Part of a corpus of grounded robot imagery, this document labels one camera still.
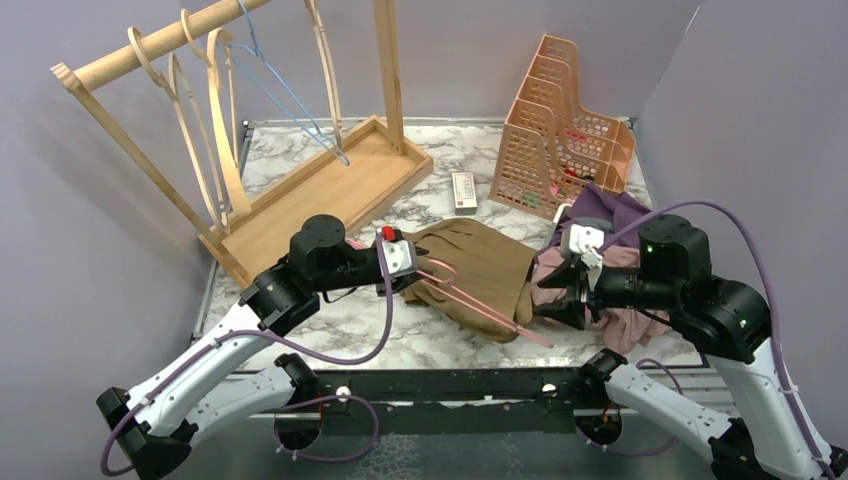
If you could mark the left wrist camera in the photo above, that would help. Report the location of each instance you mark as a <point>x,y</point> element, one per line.
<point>399,254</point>

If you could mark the white perforated basket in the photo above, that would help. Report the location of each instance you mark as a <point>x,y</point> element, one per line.
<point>560,214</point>

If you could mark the brown skirt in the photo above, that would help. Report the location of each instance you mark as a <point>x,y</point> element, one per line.
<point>488,265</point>

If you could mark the peach plastic file organizer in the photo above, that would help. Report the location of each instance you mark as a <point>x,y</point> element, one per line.
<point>552,146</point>

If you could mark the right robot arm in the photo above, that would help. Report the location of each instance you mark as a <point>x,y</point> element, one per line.
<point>727,321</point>

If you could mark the small white red box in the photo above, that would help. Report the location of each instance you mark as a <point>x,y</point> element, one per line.
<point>464,193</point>

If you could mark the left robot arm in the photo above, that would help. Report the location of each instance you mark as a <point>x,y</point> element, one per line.
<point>247,364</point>

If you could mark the blue wire hanger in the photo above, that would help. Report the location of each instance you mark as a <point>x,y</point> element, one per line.
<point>307,122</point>

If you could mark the pink wire hanger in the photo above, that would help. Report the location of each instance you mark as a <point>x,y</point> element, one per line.
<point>477,305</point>

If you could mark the wooden hanger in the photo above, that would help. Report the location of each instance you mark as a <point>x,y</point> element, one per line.
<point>178,88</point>
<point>225,131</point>
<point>328,70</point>

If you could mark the wooden clothes rack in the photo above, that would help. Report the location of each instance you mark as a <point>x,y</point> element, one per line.
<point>388,173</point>

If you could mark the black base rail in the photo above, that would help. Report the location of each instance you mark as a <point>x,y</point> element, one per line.
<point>448,401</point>

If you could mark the wooden hanger leftmost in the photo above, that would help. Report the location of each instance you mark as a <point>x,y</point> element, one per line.
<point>178,88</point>

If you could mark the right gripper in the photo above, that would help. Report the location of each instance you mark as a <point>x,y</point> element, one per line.
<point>570,311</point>

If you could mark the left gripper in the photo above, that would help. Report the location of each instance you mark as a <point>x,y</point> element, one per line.
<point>397,284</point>

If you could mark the purple garment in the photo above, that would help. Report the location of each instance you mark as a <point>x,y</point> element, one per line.
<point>614,211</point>

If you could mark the wooden hanger right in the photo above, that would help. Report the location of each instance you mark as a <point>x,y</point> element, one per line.
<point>328,70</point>

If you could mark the pink skirt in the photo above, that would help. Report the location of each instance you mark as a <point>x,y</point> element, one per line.
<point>622,329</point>

